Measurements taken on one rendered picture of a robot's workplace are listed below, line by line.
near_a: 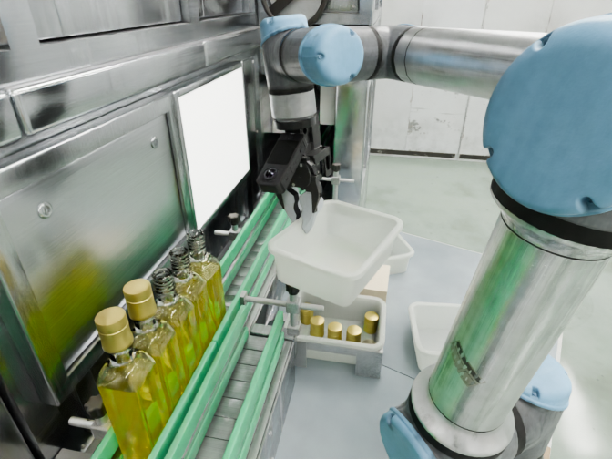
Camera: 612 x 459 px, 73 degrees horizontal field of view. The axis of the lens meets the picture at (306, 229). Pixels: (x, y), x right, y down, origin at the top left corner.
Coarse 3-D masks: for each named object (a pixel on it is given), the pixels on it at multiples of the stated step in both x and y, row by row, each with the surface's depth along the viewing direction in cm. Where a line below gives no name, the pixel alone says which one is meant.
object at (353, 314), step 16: (320, 304) 105; (336, 304) 104; (352, 304) 103; (368, 304) 102; (384, 304) 99; (288, 320) 95; (336, 320) 105; (352, 320) 105; (384, 320) 95; (304, 336) 90; (368, 336) 100; (384, 336) 90
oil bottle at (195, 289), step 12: (192, 276) 67; (180, 288) 65; (192, 288) 66; (204, 288) 69; (192, 300) 66; (204, 300) 69; (204, 312) 70; (204, 324) 70; (204, 336) 71; (204, 348) 71
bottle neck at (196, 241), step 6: (186, 234) 69; (192, 234) 70; (198, 234) 71; (192, 240) 69; (198, 240) 69; (204, 240) 70; (192, 246) 69; (198, 246) 69; (204, 246) 70; (192, 252) 70; (198, 252) 70; (204, 252) 71; (192, 258) 71; (198, 258) 70; (204, 258) 71
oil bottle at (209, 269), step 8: (208, 256) 72; (192, 264) 70; (200, 264) 70; (208, 264) 71; (216, 264) 73; (200, 272) 70; (208, 272) 70; (216, 272) 73; (208, 280) 71; (216, 280) 73; (208, 288) 71; (216, 288) 74; (216, 296) 74; (216, 304) 75; (224, 304) 79; (216, 312) 75; (224, 312) 79; (216, 320) 75; (216, 328) 76
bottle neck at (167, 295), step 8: (152, 272) 60; (160, 272) 60; (168, 272) 60; (152, 280) 59; (160, 280) 58; (168, 280) 59; (160, 288) 59; (168, 288) 60; (160, 296) 60; (168, 296) 60; (176, 296) 62; (160, 304) 61; (168, 304) 61
